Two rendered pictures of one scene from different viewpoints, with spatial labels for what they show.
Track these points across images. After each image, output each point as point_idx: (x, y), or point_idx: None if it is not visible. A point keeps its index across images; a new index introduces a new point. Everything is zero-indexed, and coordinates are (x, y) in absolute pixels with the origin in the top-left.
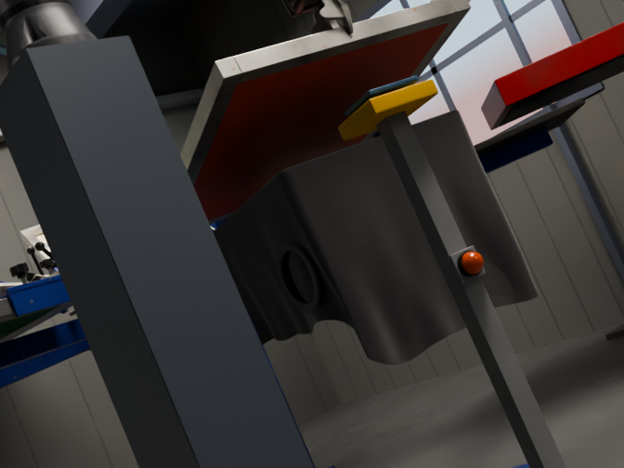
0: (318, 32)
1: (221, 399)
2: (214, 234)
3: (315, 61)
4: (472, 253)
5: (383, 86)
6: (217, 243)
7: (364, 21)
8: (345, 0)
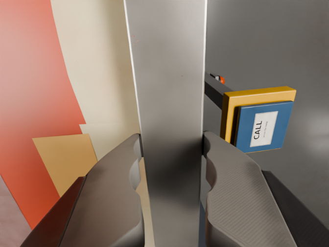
0: (199, 216)
1: None
2: (203, 209)
3: None
4: (223, 83)
5: (284, 135)
6: (202, 206)
7: (203, 83)
8: (276, 179)
